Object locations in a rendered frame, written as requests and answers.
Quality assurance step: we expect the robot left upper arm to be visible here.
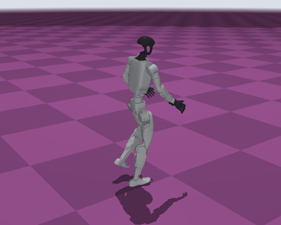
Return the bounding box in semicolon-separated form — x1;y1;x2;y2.
122;56;134;82

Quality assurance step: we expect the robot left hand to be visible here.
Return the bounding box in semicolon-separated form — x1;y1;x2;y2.
145;87;155;98

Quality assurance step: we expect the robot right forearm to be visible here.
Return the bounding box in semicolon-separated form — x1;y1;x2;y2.
160;85;175;104

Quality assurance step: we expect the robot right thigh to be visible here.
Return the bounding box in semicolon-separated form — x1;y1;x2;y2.
135;107;154;153

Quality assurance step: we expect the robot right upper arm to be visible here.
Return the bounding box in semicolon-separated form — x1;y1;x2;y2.
145;63;162;93

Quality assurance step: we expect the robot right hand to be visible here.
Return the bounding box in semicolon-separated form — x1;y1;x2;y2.
169;99;186;113

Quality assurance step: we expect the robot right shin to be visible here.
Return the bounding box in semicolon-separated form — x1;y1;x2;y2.
133;146;148;181

